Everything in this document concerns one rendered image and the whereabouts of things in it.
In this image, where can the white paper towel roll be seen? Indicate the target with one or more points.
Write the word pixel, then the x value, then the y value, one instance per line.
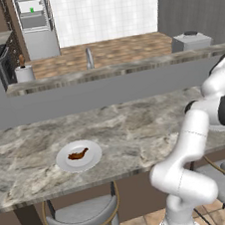
pixel 24 73

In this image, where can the black oven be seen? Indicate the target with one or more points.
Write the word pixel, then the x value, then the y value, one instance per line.
pixel 6 59

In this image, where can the white round plate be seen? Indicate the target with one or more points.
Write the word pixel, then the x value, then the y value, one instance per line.
pixel 78 155

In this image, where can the green item in fridge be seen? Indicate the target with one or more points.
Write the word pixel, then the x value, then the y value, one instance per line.
pixel 31 9

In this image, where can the brown chicken drumstick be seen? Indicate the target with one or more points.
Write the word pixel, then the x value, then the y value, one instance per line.
pixel 77 155

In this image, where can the open white fridge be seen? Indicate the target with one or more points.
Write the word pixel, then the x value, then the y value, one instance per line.
pixel 36 25

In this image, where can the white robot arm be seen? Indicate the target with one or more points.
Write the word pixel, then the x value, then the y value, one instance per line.
pixel 192 147

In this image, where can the silver sink tap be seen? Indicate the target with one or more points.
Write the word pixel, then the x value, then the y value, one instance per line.
pixel 89 58

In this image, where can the white toaster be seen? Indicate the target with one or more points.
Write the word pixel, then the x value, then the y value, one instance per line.
pixel 190 41

